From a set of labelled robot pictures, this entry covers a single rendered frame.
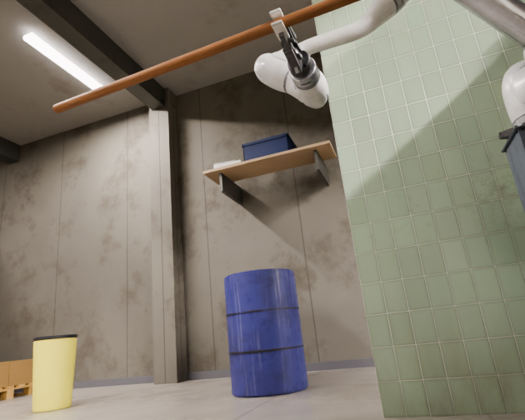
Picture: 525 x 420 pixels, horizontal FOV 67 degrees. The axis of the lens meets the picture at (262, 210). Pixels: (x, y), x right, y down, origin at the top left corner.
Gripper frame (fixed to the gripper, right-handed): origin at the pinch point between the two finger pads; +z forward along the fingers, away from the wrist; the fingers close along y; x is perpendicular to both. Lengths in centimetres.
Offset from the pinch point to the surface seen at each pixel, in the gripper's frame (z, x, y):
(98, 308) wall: -332, 379, 25
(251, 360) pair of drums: -191, 103, 95
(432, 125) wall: -120, -43, -14
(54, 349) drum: -174, 274, 73
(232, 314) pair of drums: -194, 116, 62
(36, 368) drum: -170, 288, 86
